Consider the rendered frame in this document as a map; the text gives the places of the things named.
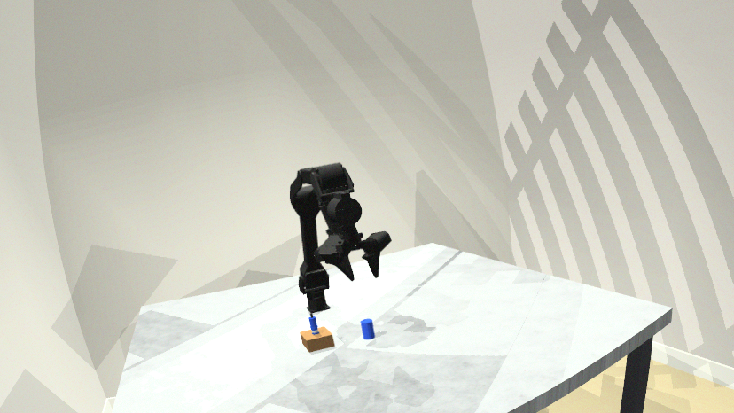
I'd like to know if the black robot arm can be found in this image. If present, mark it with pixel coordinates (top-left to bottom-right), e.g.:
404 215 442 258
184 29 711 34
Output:
290 162 362 313

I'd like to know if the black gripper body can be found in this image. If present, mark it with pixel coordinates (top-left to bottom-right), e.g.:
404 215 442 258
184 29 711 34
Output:
314 223 392 262

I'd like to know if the brown wooden block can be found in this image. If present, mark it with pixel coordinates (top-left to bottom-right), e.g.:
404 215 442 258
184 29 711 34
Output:
300 326 335 353

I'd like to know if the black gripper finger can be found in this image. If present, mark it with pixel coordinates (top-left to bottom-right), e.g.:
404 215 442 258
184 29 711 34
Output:
362 253 380 278
330 256 355 281

